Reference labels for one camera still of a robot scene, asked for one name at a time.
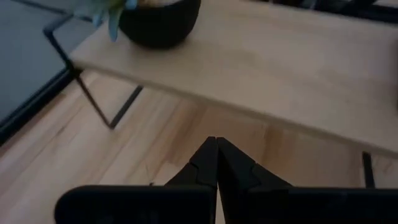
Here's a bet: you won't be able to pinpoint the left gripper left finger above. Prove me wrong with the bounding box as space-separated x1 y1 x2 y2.
54 136 218 224

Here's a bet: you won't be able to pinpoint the wooden riser shelf black legs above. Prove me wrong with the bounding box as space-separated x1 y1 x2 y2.
43 0 398 189

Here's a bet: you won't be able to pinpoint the potted succulent plant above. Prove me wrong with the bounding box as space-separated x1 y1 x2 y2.
74 0 202 50

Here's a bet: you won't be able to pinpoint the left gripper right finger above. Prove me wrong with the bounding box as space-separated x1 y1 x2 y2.
217 137 398 224

